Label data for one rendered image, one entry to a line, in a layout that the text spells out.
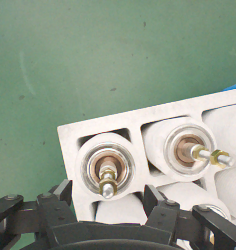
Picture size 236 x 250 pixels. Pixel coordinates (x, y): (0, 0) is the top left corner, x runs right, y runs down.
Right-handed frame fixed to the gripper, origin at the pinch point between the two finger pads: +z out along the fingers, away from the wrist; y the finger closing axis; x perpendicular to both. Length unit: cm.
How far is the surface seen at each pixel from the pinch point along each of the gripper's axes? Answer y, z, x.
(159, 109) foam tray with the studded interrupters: 8.7, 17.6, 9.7
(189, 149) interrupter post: 10.3, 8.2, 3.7
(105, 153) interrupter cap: -0.5, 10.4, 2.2
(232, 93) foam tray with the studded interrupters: 22.5, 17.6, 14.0
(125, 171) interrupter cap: 2.4, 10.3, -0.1
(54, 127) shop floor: -15.1, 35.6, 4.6
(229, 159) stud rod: 11.2, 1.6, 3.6
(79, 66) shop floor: -9.9, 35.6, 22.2
